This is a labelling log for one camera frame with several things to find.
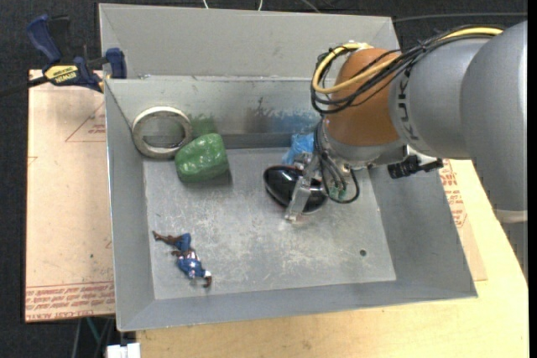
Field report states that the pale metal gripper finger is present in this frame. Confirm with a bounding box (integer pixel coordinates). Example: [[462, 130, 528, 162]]
[[295, 178, 315, 223], [284, 176, 306, 223]]

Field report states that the crumpled blue plastic bag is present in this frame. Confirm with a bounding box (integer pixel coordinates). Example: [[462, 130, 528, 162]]
[[281, 132, 316, 167]]

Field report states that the glossy black oval object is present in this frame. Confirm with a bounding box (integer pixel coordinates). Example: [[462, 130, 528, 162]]
[[263, 164, 330, 215]]

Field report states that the grey metal bin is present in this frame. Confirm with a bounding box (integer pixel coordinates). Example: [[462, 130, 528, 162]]
[[98, 3, 479, 333]]

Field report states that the green toy pepper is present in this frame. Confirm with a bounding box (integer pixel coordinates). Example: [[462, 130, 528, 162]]
[[174, 132, 231, 184]]

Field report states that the blue toy action figure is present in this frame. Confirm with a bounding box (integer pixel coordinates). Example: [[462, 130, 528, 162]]
[[151, 230, 214, 290]]

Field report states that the brown cardboard board, red print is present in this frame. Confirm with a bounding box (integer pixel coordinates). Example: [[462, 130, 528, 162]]
[[23, 69, 490, 324]]

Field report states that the black cylinder on white bracket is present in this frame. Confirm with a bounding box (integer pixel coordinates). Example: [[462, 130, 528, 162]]
[[387, 153, 445, 180]]

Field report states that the white ring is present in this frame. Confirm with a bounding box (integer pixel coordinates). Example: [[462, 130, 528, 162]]
[[131, 105, 195, 160]]

